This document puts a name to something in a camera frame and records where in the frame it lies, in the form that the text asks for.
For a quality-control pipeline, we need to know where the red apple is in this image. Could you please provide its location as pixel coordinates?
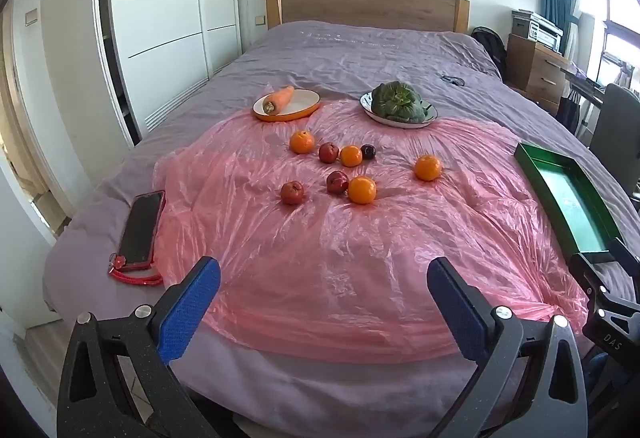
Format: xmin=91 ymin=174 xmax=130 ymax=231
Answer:
xmin=326 ymin=171 xmax=349 ymax=195
xmin=318 ymin=142 xmax=340 ymax=164
xmin=280 ymin=181 xmax=306 ymax=206

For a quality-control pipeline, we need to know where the orange small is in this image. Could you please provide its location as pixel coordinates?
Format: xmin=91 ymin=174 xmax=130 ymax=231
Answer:
xmin=340 ymin=145 xmax=363 ymax=168

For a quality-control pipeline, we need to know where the pink plastic sheet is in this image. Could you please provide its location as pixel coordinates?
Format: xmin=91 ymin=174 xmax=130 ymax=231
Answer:
xmin=153 ymin=101 xmax=587 ymax=363

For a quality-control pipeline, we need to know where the desk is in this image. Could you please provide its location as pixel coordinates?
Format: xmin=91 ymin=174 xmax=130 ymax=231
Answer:
xmin=563 ymin=69 xmax=605 ymax=108

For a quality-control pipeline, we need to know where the white patterned plate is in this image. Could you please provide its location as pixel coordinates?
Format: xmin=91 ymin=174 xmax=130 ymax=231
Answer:
xmin=359 ymin=92 xmax=438 ymax=129

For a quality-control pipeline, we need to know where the grey desk chair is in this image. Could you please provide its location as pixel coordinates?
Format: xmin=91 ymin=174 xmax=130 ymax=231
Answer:
xmin=590 ymin=83 xmax=640 ymax=196

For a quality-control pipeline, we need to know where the black backpack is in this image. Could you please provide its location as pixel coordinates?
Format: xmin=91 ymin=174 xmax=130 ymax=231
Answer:
xmin=471 ymin=26 xmax=506 ymax=78

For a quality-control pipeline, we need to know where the dark purple plum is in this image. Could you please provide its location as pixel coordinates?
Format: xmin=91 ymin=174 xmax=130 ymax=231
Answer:
xmin=360 ymin=144 xmax=376 ymax=161

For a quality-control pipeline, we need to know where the wooden headboard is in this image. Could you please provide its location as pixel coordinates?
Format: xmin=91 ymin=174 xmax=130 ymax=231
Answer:
xmin=265 ymin=0 xmax=471 ymax=34

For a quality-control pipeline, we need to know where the orange oval dish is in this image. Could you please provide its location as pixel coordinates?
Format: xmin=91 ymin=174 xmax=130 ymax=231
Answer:
xmin=253 ymin=88 xmax=321 ymax=123

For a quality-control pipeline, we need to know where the dark blue tote bag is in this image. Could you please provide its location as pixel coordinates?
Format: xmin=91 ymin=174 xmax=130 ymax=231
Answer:
xmin=555 ymin=91 xmax=582 ymax=135

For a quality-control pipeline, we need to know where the orange carrot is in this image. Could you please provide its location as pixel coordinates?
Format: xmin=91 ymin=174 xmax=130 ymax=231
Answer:
xmin=262 ymin=86 xmax=295 ymax=116

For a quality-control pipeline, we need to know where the smartphone in red case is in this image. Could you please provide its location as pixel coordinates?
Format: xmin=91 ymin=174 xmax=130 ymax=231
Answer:
xmin=113 ymin=191 xmax=165 ymax=270

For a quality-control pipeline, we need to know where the red phone wrist strap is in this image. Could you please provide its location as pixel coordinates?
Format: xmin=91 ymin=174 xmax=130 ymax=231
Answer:
xmin=106 ymin=252 xmax=165 ymax=287

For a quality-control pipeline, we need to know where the green rectangular tray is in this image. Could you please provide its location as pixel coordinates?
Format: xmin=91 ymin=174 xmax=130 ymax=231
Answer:
xmin=514 ymin=143 xmax=622 ymax=263

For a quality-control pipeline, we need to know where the orange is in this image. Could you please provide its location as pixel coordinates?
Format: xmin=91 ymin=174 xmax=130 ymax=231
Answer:
xmin=413 ymin=154 xmax=442 ymax=182
xmin=288 ymin=130 xmax=316 ymax=154
xmin=347 ymin=176 xmax=378 ymax=205

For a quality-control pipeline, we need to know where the small dark object on bed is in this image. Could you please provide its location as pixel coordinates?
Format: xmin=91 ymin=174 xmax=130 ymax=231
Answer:
xmin=440 ymin=75 xmax=465 ymax=86

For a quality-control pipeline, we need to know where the grey printer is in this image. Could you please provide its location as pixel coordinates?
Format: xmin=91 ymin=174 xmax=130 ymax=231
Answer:
xmin=512 ymin=10 xmax=563 ymax=52

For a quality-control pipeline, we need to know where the white wardrobe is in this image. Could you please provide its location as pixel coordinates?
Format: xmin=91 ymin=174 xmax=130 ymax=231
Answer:
xmin=99 ymin=0 xmax=241 ymax=143

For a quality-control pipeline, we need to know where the wooden drawer chest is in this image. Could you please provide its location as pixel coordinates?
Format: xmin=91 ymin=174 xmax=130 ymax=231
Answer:
xmin=506 ymin=34 xmax=568 ymax=116

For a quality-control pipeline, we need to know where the green bok choy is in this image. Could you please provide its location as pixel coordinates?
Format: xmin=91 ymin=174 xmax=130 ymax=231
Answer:
xmin=372 ymin=81 xmax=424 ymax=121

